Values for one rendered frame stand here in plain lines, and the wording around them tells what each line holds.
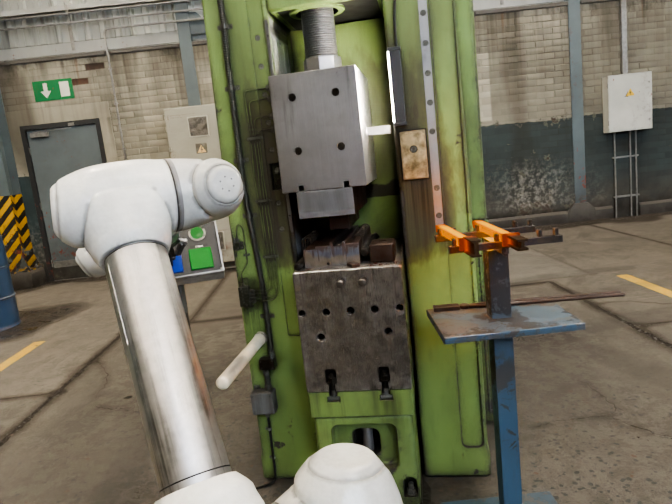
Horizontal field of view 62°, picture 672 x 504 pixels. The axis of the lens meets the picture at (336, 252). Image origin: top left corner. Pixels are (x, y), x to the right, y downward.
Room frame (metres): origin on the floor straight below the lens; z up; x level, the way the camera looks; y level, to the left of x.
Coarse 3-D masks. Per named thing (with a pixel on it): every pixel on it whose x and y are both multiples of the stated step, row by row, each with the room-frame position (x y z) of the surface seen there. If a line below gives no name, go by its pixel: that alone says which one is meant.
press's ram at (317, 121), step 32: (288, 96) 1.97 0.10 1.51; (320, 96) 1.95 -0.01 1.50; (352, 96) 1.93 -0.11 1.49; (288, 128) 1.97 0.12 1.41; (320, 128) 1.95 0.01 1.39; (352, 128) 1.93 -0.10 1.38; (384, 128) 2.10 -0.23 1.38; (288, 160) 1.97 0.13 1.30; (320, 160) 1.95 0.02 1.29; (352, 160) 1.93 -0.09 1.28; (288, 192) 1.98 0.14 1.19
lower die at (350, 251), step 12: (324, 240) 2.09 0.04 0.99; (348, 240) 2.01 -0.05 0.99; (360, 240) 2.00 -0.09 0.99; (312, 252) 1.96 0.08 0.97; (324, 252) 1.96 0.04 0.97; (336, 252) 1.95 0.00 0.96; (348, 252) 1.94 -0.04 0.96; (360, 252) 1.97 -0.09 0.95; (312, 264) 1.97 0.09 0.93; (324, 264) 1.96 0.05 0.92; (336, 264) 1.95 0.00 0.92
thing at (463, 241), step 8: (448, 232) 1.66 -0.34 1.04; (456, 232) 1.64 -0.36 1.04; (456, 240) 1.56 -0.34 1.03; (464, 240) 1.49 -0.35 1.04; (472, 240) 1.42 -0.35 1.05; (480, 240) 1.41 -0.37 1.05; (464, 248) 1.49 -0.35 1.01; (472, 248) 1.43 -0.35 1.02; (472, 256) 1.41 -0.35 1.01; (480, 256) 1.41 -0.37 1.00
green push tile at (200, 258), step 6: (192, 252) 1.87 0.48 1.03; (198, 252) 1.87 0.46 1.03; (204, 252) 1.88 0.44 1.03; (210, 252) 1.88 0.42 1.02; (192, 258) 1.86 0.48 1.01; (198, 258) 1.86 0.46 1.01; (204, 258) 1.86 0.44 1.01; (210, 258) 1.87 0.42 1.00; (192, 264) 1.85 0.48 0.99; (198, 264) 1.85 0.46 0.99; (204, 264) 1.85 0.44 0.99; (210, 264) 1.86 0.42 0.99; (192, 270) 1.84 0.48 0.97
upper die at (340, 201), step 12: (300, 192) 1.97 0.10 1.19; (312, 192) 1.96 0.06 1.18; (324, 192) 1.95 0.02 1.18; (336, 192) 1.95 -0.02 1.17; (348, 192) 1.94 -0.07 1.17; (360, 192) 2.15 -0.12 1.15; (300, 204) 1.97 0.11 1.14; (312, 204) 1.96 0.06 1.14; (324, 204) 1.95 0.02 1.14; (336, 204) 1.95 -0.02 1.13; (348, 204) 1.94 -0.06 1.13; (360, 204) 2.11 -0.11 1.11; (300, 216) 1.97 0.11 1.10; (312, 216) 1.96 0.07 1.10; (324, 216) 1.96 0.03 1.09
